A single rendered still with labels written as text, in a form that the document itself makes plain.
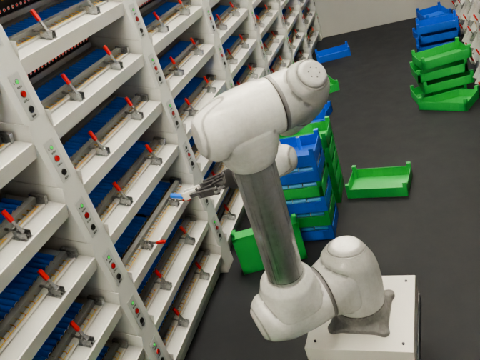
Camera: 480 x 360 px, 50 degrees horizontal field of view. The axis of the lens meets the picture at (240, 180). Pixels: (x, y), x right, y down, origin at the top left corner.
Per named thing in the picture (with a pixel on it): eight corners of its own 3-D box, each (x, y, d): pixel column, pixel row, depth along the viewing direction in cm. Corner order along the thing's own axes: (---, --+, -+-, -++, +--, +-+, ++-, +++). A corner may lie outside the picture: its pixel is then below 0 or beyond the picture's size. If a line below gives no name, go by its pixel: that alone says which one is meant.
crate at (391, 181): (412, 174, 265) (410, 161, 261) (408, 196, 249) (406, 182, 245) (354, 177, 278) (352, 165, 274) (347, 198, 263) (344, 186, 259)
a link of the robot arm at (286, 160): (264, 186, 176) (256, 151, 179) (305, 173, 169) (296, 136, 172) (249, 183, 166) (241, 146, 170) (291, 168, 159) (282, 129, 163)
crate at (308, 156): (321, 143, 235) (317, 127, 232) (316, 165, 219) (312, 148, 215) (260, 152, 246) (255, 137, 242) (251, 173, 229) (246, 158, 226)
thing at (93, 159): (162, 111, 201) (159, 78, 194) (86, 198, 152) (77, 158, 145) (115, 106, 205) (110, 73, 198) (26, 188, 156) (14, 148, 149)
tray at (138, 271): (194, 193, 219) (193, 174, 214) (134, 293, 170) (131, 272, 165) (150, 186, 223) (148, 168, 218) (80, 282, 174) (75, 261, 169)
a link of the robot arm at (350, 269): (397, 302, 150) (386, 243, 139) (344, 331, 146) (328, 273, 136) (366, 273, 164) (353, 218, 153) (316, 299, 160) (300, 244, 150)
